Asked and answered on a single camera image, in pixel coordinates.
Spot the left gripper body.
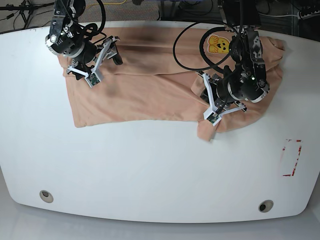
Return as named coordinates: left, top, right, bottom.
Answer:
left=198, top=71, right=247, bottom=117

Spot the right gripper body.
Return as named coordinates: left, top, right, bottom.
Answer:
left=66, top=36, right=119, bottom=77

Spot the peach T-shirt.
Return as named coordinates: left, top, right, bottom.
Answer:
left=65, top=27, right=285, bottom=141

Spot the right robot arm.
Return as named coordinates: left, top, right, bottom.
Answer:
left=45, top=0, right=123, bottom=87

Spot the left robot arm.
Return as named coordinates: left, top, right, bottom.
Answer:
left=199, top=0, right=270, bottom=113

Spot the red tape rectangle marking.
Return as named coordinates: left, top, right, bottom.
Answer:
left=280, top=139, right=303, bottom=177

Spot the black tripod stand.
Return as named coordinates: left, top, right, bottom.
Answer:
left=0, top=0, right=55, bottom=30

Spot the right table grommet hole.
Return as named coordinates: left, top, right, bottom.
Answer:
left=258, top=200, right=274, bottom=213

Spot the table grommet hole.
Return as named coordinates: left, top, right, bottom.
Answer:
left=39, top=190, right=54, bottom=204
left=258, top=200, right=274, bottom=213

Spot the white power strip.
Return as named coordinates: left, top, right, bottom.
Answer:
left=298, top=5, right=320, bottom=20

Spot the left table grommet hole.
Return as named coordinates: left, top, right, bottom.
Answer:
left=39, top=190, right=54, bottom=204

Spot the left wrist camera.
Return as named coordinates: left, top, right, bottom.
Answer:
left=203, top=111, right=222, bottom=126

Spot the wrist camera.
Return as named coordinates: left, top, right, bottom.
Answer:
left=84, top=72, right=104, bottom=88
left=203, top=111, right=222, bottom=126

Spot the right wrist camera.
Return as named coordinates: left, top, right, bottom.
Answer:
left=84, top=72, right=104, bottom=88

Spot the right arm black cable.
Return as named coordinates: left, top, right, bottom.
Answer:
left=74, top=0, right=107, bottom=43

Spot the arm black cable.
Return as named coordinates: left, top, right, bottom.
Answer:
left=172, top=0, right=245, bottom=76
left=74, top=0, right=107, bottom=43

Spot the yellow cable on floor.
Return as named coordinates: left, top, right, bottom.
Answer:
left=87, top=0, right=127, bottom=8

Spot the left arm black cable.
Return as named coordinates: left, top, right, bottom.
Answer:
left=172, top=0, right=245, bottom=76

